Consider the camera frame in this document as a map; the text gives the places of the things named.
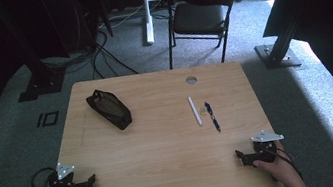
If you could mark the blue pen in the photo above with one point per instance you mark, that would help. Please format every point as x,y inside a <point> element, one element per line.
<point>212,115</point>

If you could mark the black folding chair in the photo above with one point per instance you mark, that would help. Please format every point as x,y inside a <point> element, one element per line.
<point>199,17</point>

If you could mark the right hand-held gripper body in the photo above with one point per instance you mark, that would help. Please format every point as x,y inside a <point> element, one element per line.
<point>266,150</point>

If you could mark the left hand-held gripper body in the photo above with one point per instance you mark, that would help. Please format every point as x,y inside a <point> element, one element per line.
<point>62,186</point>

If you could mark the small beige eraser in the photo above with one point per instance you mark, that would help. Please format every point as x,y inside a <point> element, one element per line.
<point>203,110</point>

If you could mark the round grey table grommet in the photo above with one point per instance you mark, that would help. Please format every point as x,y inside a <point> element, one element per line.
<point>190,80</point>

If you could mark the person's right hand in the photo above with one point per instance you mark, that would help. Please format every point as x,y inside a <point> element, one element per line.
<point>279,166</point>

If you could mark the black pencil case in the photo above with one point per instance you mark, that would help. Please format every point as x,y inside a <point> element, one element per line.
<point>109,109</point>

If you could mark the black metal stand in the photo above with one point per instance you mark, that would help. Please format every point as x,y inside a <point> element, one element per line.
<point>279,52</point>
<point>38,73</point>

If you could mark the white pen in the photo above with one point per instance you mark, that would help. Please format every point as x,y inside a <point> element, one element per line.
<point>195,111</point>

